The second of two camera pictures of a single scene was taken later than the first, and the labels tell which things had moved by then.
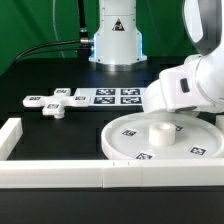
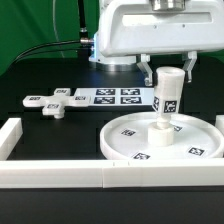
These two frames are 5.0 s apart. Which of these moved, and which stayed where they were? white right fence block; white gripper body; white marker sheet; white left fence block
Moved: white gripper body
Stayed: white marker sheet; white left fence block; white right fence block
